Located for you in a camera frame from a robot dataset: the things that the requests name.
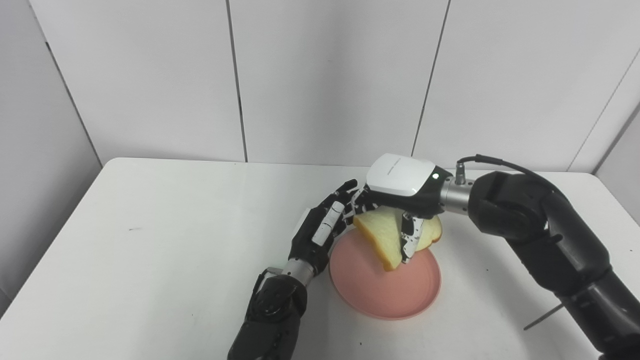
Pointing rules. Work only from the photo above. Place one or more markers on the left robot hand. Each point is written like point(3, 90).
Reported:
point(322, 227)

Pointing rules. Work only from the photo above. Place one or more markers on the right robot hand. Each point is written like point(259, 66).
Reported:
point(405, 192)

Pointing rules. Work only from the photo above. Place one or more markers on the slice of bread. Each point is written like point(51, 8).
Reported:
point(385, 232)

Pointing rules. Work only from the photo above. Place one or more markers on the pink plate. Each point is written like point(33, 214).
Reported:
point(387, 285)

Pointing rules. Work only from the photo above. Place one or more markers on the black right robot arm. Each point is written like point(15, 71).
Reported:
point(550, 245)

